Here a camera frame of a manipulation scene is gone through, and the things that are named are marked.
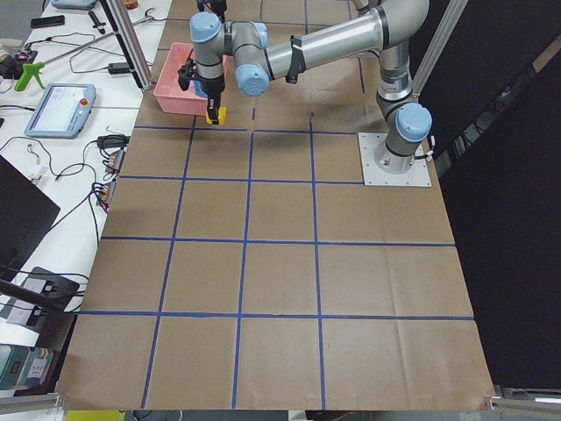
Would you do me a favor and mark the aluminium frame post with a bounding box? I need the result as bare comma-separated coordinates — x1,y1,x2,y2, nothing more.
100,0,153,91

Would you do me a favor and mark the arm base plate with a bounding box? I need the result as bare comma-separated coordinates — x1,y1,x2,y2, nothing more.
358,132,432,189

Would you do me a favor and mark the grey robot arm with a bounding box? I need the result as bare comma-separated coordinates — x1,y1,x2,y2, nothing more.
178,1,432,175

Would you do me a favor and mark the blue toy block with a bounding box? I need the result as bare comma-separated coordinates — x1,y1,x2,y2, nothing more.
194,81,208,98

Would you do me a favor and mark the black phone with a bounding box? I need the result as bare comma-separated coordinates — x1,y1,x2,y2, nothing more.
30,15,66,29

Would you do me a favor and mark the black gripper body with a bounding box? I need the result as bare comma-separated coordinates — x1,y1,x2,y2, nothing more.
178,59,224,101

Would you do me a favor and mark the black power adapter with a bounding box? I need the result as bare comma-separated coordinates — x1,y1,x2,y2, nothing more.
107,62,131,75

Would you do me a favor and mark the pink plastic box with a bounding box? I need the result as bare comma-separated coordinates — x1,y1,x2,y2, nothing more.
154,43,208,117

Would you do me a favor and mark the green handled grabber tool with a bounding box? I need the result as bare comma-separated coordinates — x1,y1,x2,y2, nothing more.
14,61,45,92

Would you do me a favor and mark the yellow toy block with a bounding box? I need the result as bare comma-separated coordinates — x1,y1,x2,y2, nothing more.
206,106,227,125

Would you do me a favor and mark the teach pendant tablet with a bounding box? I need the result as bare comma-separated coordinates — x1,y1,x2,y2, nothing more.
25,83,96,139

